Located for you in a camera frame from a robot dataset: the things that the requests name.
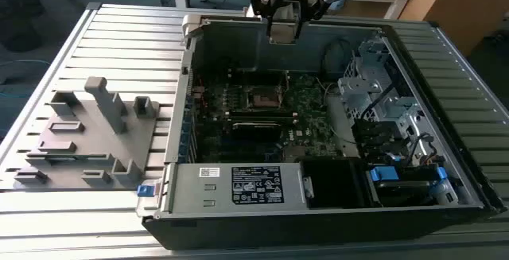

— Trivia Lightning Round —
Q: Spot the green motherboard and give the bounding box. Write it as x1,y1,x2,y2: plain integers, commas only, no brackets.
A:
190,69,350,164

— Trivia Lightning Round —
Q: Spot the silver CPU plate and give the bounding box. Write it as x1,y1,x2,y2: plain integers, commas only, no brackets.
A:
269,21,297,45

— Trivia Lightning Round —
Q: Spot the black expansion card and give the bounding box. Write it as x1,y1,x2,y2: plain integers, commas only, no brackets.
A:
232,121,281,141

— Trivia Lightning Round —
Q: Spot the blue floor cable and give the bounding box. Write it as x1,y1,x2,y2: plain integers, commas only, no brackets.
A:
0,58,52,98

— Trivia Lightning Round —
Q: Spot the looped case cable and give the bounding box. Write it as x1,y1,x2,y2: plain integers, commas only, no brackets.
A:
321,38,354,78

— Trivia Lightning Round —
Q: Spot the grey parts rack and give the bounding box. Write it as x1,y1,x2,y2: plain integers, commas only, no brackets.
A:
11,76,162,191

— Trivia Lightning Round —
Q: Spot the black RAM slot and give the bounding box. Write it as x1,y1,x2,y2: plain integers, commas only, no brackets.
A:
228,110,294,117

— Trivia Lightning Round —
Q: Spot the green RAM stick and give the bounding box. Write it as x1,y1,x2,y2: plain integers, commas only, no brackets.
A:
45,154,88,163

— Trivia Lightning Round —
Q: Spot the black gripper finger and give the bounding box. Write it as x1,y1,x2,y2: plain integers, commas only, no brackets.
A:
296,0,332,39
245,0,288,39

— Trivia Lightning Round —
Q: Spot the black drive cable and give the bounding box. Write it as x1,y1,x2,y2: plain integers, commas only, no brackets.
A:
408,132,434,166

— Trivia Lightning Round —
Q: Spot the black office chair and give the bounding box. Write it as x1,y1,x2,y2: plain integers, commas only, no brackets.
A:
0,0,45,52

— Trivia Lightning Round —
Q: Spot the silver power supply unit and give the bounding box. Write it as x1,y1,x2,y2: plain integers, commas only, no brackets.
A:
154,162,316,215

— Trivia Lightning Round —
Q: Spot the black PC case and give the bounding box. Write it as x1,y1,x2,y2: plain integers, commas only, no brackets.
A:
134,14,508,252

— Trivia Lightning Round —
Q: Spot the thin red wire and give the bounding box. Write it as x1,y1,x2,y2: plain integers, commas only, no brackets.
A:
197,73,208,108

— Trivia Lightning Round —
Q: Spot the finned chipset heatsink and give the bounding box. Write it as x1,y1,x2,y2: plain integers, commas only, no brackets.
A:
282,146,308,159

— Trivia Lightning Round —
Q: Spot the CPU socket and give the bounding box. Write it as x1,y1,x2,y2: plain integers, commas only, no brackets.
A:
244,88,289,112

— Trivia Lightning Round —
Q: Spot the grey case release latch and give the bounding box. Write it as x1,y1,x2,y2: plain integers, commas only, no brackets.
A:
180,14,212,48

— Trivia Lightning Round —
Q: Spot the silver drive cage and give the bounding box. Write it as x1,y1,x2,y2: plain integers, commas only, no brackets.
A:
336,39,429,123

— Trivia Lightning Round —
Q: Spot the black thick cable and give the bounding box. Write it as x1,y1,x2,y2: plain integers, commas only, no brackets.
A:
360,83,396,122

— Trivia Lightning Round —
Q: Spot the wooden cabinet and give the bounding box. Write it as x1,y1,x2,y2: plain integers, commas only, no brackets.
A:
400,0,509,57

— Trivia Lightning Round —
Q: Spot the hard disk in blue carrier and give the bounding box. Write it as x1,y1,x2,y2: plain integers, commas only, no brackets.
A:
366,165,449,209

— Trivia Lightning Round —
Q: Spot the black cable bundle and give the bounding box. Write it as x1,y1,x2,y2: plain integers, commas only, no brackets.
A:
352,120,404,157

